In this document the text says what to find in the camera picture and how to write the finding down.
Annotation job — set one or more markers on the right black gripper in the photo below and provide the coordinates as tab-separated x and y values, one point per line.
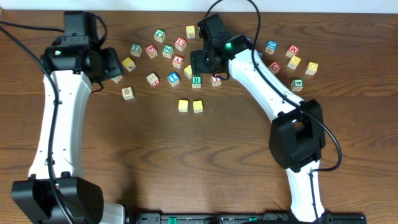
200	63

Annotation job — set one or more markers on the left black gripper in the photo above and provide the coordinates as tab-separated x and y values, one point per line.
112	64

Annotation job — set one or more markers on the yellow O block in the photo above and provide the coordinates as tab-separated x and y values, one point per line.
198	106

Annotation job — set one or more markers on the yellow C block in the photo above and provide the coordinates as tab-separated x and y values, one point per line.
183	105

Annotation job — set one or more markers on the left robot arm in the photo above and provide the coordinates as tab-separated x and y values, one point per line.
55	191

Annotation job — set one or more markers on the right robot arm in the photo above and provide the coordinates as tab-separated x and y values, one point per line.
297	131

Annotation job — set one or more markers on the yellow block centre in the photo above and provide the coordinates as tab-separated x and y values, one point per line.
188	71

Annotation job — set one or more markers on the green R block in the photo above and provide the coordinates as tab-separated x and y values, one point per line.
196	82

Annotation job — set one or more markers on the green V block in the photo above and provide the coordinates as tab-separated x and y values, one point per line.
117	78

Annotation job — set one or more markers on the red I block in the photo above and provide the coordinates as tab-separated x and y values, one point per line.
215	80

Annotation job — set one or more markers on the yellow K block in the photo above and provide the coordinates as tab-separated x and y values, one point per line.
128	64

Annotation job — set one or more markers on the red A block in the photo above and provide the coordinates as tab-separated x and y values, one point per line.
177	61

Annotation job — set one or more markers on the red U block left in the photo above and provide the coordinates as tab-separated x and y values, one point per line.
181	43

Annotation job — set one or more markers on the red u block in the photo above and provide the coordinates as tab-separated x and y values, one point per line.
274	67
181	43

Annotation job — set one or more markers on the plain yellow block top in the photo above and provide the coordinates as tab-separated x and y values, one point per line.
190	31

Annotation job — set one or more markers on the blue T block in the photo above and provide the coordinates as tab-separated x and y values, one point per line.
173	79

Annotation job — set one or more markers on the green 7 block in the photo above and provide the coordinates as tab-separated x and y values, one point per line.
136	50

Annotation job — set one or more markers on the wooden pineapple block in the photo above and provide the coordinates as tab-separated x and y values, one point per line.
128	93

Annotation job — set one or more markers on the green Z block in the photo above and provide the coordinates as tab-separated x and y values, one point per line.
167	51

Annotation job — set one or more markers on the red E block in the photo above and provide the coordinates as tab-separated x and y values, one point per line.
151	51

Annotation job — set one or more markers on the green J block top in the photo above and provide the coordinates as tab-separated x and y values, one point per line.
159	35

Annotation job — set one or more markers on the blue 5 block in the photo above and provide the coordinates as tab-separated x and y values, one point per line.
260	55

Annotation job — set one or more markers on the blue D block right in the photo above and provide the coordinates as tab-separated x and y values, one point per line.
271	47

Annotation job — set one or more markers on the red U block right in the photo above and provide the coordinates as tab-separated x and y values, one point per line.
274	67

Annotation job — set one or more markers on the red M block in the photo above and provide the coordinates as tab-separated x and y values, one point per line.
292	51

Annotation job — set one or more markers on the yellow X block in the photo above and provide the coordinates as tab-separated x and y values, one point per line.
294	62

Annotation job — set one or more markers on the green 4 block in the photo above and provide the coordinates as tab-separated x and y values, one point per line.
297	85

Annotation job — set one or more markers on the yellow G block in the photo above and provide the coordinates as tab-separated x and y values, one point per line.
311	68

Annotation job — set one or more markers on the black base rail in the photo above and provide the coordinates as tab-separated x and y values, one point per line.
278	218

